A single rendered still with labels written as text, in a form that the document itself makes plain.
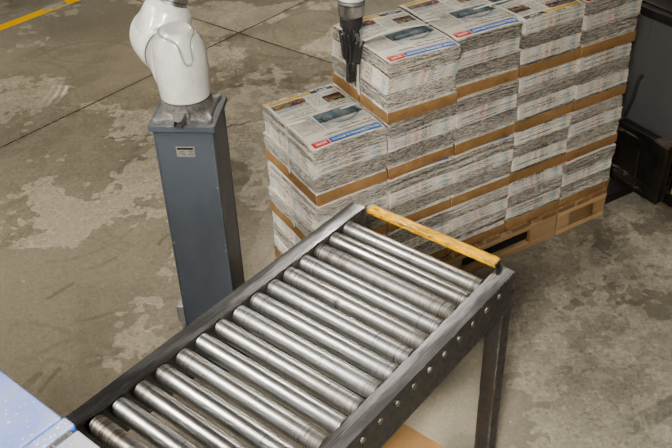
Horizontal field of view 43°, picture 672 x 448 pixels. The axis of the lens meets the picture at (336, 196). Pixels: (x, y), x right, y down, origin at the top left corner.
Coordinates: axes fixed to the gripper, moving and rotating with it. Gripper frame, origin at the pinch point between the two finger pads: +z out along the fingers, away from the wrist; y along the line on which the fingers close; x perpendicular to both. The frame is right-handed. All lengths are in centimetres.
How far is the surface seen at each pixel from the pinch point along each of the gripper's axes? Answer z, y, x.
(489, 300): 17, -103, 23
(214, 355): 19, -82, 90
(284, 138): 20.0, 3.1, 25.0
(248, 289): 18, -66, 73
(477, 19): -11.6, -8.0, -47.3
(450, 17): -11.4, -1.1, -40.7
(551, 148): 46, -19, -82
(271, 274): 17, -64, 65
